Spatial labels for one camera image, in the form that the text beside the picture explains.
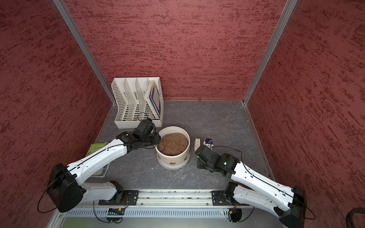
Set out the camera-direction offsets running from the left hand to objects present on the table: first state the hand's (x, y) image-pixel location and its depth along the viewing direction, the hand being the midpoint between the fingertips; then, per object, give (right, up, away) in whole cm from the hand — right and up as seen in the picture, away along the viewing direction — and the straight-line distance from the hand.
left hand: (157, 140), depth 82 cm
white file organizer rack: (-25, +28, +32) cm, 49 cm away
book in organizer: (-6, +28, +9) cm, 30 cm away
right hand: (+25, -11, -6) cm, 28 cm away
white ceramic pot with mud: (+10, -6, -2) cm, 12 cm away
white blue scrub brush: (+24, -2, -1) cm, 24 cm away
